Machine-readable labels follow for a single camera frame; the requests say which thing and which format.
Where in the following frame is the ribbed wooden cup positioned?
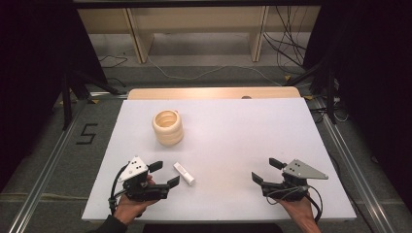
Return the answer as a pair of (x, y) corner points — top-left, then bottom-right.
(152, 109), (185, 148)

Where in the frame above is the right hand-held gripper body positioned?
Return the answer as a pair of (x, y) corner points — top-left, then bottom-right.
(260, 158), (329, 202)

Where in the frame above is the black tripod stand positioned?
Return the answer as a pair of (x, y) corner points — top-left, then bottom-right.
(286, 59), (342, 126)
(59, 69), (121, 131)

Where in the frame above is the light wooden shelf unit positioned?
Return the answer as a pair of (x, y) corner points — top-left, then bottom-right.
(77, 5), (323, 65)

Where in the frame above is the white floor cable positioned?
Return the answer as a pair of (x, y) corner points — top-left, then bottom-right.
(146, 55), (284, 87)

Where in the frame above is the light wooden table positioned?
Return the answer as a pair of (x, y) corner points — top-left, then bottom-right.
(127, 85), (302, 101)

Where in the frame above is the bundle of black cables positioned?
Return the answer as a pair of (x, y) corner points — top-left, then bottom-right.
(262, 5), (309, 70)

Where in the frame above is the white tube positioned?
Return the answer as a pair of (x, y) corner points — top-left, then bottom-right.
(172, 161), (196, 186)

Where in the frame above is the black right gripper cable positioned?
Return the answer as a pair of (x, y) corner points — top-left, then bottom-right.
(265, 183), (324, 224)

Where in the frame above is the person's left hand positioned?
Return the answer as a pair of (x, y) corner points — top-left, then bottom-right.
(113, 174), (160, 226)

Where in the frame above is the person's right hand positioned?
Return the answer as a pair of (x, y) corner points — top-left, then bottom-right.
(277, 193), (321, 225)

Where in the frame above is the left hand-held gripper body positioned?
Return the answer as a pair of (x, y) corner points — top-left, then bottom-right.
(118, 155), (171, 203)

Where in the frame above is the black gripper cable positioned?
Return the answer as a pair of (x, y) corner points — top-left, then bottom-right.
(108, 163), (129, 216)
(265, 183), (324, 224)

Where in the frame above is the aluminium floor rail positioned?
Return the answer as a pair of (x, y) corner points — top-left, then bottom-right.
(7, 98), (87, 233)
(312, 96), (395, 233)

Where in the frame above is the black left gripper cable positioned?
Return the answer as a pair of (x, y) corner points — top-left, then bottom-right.
(108, 163), (129, 216)

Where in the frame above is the white foam board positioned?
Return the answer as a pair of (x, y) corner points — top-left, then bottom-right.
(81, 97), (358, 223)

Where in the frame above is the thin black floor cable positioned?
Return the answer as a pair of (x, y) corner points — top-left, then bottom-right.
(98, 53), (129, 88)

